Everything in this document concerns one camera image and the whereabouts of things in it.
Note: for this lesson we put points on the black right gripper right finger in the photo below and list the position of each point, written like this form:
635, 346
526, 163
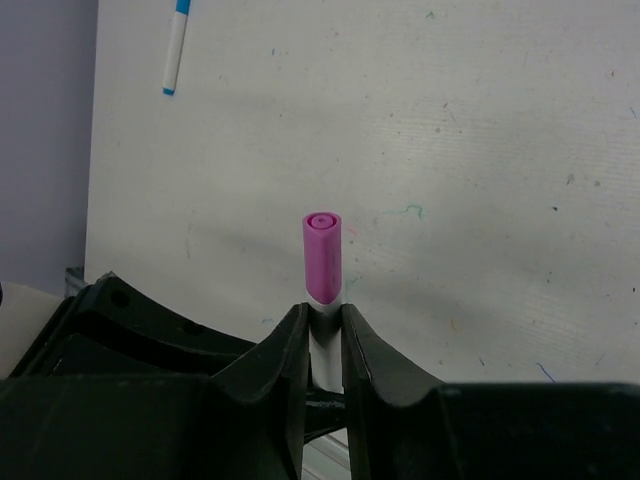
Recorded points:
404, 423

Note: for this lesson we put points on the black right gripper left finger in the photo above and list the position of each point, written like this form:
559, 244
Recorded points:
245, 422

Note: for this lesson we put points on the magenta capped white marker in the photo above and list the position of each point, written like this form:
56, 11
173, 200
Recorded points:
322, 248

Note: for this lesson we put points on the aluminium mounting rail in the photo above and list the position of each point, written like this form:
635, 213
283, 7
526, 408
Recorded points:
327, 458

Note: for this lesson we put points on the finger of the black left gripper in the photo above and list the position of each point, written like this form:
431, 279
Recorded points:
109, 327

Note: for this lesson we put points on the blue capped white marker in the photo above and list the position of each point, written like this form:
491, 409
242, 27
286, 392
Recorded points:
176, 40

